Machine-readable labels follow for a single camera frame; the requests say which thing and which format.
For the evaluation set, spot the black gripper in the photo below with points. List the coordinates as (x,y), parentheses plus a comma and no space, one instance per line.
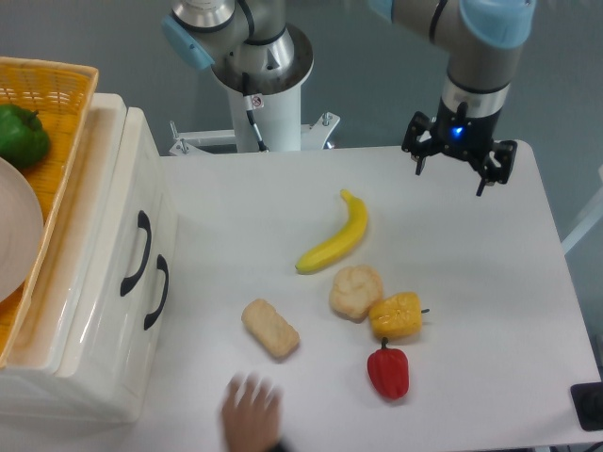
(468,139)

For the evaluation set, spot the black top drawer handle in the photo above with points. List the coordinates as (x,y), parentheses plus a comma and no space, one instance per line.
(140,254)

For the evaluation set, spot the black drawer handle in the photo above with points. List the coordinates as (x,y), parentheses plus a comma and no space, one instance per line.
(140,254)
(159,292)

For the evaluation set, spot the white drawer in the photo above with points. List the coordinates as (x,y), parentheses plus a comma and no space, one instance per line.
(78,326)

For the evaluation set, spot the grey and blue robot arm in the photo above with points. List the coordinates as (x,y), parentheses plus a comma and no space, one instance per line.
(483,39)

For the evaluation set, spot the white drawer cabinet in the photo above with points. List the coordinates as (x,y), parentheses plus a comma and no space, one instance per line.
(113,400)

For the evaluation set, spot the blurred human hand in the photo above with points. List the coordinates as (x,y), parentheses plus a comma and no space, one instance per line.
(251,414)

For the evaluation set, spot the round bread roll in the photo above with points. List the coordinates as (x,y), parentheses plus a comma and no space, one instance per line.
(355,290)

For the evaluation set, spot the yellow banana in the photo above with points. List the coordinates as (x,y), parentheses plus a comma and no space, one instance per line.
(340,244)

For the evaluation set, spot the yellow bell pepper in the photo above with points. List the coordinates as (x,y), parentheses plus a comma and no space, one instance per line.
(398,316)

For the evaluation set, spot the red bell pepper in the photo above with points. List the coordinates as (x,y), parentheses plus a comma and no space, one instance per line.
(388,371)

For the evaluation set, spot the rectangular bread loaf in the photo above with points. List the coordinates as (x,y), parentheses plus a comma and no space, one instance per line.
(270,329)

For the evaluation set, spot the black device at table edge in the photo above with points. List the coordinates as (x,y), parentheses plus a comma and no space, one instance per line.
(587,399)

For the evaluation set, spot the orange woven basket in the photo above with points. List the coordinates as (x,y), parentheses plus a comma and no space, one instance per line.
(62,93)

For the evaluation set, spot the green bell pepper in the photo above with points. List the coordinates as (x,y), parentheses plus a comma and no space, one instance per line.
(24,141)

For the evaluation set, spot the beige round plate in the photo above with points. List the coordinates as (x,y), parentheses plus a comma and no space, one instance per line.
(21,228)

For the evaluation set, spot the white metal frame right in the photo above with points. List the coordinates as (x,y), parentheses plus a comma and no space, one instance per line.
(584,222)

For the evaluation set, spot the black lower drawer handle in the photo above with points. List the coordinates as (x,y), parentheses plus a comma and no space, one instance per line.
(159,292)

